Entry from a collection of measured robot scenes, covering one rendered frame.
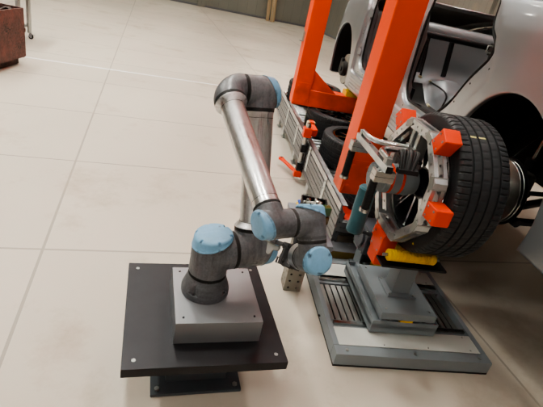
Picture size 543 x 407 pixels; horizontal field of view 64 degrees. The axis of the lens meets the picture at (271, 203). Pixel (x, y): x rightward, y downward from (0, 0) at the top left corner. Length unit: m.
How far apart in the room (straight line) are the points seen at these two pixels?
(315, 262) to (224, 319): 0.51
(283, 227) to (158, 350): 0.70
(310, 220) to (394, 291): 1.18
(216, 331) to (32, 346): 0.84
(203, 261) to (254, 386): 0.66
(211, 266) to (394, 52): 1.45
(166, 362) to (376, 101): 1.66
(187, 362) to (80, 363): 0.56
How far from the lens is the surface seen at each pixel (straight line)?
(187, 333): 1.68
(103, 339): 2.15
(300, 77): 4.32
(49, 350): 2.14
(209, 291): 1.70
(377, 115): 2.47
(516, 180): 2.33
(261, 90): 1.61
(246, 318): 1.70
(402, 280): 2.38
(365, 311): 2.37
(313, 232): 1.32
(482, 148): 1.97
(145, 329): 1.76
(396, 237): 2.07
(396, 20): 2.40
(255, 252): 1.68
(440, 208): 1.84
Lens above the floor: 1.54
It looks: 27 degrees down
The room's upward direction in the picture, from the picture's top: 13 degrees clockwise
